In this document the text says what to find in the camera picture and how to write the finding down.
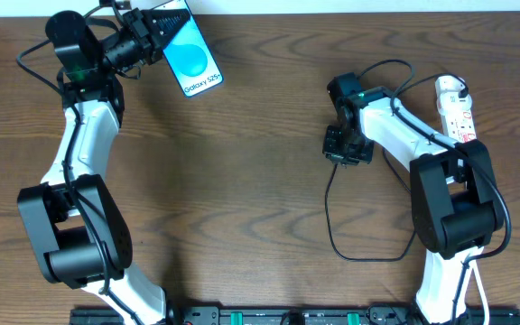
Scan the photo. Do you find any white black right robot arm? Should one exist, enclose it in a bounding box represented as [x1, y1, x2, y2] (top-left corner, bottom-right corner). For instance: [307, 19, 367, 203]
[322, 72, 512, 324]

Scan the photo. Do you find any black charger cable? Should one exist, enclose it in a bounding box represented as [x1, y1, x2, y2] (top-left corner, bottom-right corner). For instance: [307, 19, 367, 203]
[323, 71, 470, 264]

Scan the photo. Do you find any white power strip cord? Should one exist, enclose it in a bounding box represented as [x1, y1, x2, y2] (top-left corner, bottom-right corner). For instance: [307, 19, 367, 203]
[466, 259, 491, 325]

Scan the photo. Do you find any white power strip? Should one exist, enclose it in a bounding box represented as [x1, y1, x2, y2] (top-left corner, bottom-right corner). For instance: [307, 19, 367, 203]
[434, 75, 478, 144]

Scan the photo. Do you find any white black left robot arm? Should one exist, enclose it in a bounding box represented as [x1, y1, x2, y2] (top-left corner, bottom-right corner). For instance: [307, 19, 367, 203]
[17, 9, 190, 324]

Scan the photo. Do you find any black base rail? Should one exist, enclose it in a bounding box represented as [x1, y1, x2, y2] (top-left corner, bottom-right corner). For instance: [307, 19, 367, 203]
[68, 304, 520, 325]

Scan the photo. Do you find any blue screen smartphone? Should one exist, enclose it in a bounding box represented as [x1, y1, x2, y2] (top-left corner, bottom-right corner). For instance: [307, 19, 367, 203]
[158, 0, 224, 98]

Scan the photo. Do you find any white usb charger plug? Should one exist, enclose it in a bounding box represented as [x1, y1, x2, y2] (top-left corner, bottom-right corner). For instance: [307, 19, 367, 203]
[435, 76, 472, 116]

